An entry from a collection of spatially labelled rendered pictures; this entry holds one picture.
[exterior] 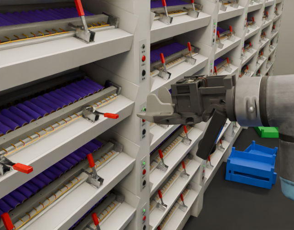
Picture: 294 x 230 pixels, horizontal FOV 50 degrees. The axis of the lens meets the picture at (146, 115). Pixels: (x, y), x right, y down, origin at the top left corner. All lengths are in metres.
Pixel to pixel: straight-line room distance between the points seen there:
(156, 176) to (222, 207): 0.87
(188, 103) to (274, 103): 0.16
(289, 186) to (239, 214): 1.45
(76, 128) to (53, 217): 0.21
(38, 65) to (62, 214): 0.36
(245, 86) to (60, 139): 0.40
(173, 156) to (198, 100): 0.82
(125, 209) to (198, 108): 0.59
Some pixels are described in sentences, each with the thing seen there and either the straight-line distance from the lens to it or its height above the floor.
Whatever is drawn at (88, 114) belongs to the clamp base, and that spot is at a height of 0.95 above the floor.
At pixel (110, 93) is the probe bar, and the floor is 0.97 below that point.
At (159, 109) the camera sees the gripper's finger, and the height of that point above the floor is 1.01.
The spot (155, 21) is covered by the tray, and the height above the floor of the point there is 1.14.
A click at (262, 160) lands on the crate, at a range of 2.43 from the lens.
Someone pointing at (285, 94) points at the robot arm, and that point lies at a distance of 0.56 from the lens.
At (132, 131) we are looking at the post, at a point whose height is 0.83.
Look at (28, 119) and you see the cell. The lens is 0.73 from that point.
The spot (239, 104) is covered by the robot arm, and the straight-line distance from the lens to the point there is 0.57.
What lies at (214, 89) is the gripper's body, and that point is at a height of 1.07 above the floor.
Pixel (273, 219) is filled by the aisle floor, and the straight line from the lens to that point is 2.06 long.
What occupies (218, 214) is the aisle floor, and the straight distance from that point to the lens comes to 2.01.
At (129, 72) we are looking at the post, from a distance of 0.91.
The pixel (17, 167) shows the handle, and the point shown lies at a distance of 0.58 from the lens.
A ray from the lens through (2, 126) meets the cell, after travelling 0.70.
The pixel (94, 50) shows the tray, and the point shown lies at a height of 1.11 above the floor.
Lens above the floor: 1.24
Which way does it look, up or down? 22 degrees down
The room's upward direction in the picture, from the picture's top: straight up
